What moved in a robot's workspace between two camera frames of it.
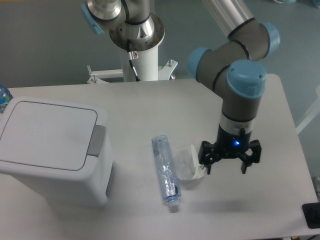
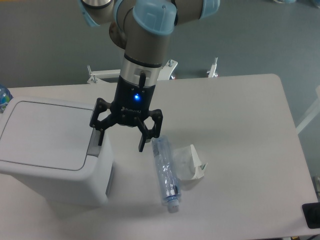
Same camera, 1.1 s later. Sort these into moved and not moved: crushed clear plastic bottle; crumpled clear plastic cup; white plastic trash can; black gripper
Moved: black gripper
Not moved: white plastic trash can; crushed clear plastic bottle; crumpled clear plastic cup
